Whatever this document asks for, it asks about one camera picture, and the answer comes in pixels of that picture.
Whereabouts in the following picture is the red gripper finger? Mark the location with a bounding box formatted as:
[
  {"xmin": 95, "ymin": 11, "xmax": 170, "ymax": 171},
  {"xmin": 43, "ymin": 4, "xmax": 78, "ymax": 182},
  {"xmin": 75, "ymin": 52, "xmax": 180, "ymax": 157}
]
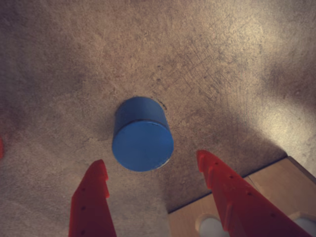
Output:
[
  {"xmin": 68, "ymin": 159, "xmax": 117, "ymax": 237},
  {"xmin": 197, "ymin": 150, "xmax": 314, "ymax": 237}
]

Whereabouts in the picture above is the blue wooden cylinder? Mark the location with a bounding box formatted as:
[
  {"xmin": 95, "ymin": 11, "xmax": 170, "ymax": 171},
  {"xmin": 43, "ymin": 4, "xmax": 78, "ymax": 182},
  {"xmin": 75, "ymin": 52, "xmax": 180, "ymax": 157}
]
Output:
[{"xmin": 111, "ymin": 96, "xmax": 174, "ymax": 172}]

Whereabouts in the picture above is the wooden shape sorter box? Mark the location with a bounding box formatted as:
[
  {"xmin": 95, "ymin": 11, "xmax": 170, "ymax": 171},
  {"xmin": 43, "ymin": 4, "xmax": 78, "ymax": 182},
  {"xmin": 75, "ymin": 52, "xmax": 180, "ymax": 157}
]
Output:
[{"xmin": 167, "ymin": 155, "xmax": 316, "ymax": 237}]

